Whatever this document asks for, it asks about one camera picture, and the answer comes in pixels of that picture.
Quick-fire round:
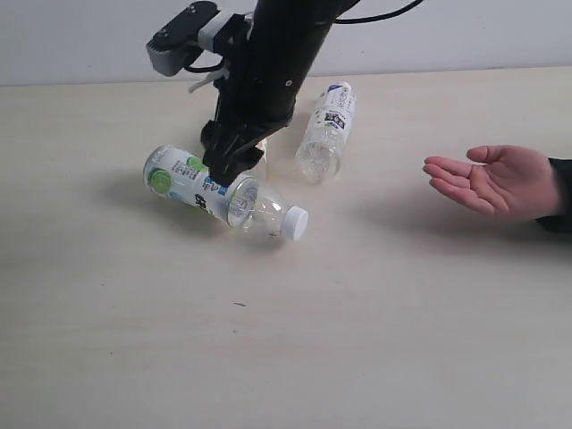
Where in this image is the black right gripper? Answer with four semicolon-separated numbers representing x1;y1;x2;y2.
201;13;331;184

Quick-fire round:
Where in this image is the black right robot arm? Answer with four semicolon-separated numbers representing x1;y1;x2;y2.
198;1;353;186

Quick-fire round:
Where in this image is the dark jacket sleeve forearm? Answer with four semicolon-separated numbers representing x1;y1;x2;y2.
535;158;571;234

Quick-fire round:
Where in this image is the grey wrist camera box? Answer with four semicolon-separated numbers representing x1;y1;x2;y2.
146;1;250;77

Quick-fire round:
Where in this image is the person's open hand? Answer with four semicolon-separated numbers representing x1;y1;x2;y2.
423;146;558;221

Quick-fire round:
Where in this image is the butterfly label clear bottle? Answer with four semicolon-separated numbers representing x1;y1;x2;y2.
253;139;268;180

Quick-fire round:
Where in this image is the green label bottle white cap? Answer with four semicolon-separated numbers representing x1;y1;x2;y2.
144;146;309;241

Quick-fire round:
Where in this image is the blue label clear tea bottle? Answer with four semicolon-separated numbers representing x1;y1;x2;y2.
295;81;356;184

